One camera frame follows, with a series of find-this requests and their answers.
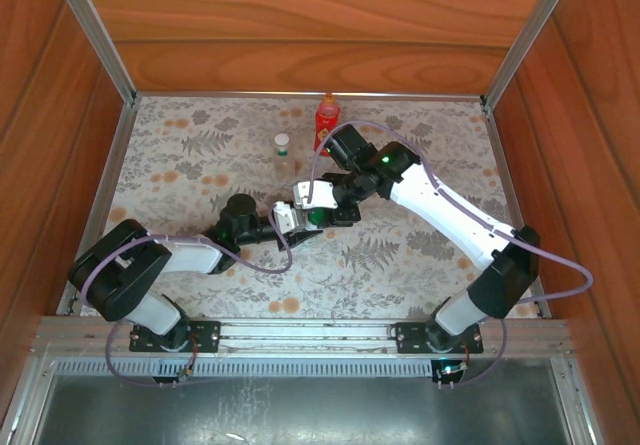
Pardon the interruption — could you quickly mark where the small clear bottle green ring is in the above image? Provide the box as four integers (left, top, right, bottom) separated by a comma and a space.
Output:
272, 132, 297, 183

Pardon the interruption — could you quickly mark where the clear bottle with red label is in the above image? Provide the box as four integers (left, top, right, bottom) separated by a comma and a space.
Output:
313, 92, 342, 159

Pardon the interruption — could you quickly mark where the floral patterned tablecloth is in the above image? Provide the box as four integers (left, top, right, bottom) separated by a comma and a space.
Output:
79, 95, 544, 319

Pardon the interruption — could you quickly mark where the grey metal sheet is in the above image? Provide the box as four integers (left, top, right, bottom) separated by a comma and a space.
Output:
29, 372, 594, 445

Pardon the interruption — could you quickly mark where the small black connector board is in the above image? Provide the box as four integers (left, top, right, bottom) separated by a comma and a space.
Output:
149, 364, 197, 390

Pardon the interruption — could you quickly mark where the small board with green light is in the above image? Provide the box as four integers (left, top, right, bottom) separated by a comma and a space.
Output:
430, 357, 471, 391

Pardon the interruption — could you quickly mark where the aluminium mounting rail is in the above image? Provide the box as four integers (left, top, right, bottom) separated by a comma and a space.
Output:
30, 314, 572, 362

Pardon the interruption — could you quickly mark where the aluminium table edge rail long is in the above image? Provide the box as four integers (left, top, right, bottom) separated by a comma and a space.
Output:
133, 89, 485, 103

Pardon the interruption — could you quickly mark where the slotted grey cable duct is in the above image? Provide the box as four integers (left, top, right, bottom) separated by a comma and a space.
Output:
52, 356, 554, 380

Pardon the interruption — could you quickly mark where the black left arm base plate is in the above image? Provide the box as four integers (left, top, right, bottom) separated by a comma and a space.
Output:
128, 318, 222, 354

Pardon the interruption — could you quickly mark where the aluminium right table edge rail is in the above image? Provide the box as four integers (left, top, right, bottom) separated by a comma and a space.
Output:
480, 102, 552, 319

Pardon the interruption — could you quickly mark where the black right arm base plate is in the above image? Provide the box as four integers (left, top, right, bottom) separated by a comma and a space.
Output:
393, 320, 485, 356

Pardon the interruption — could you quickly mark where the aluminium left table edge rail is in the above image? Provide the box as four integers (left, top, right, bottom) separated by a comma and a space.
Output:
55, 102, 137, 316

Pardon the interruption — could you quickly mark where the aluminium right frame post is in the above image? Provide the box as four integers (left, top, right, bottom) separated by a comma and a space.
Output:
479, 0, 584, 109

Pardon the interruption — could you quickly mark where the aluminium frame post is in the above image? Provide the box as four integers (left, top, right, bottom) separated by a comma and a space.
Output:
46, 0, 139, 109
479, 0, 584, 109

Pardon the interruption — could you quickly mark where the aluminium left frame post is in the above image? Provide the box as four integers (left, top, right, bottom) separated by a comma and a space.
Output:
46, 0, 139, 109

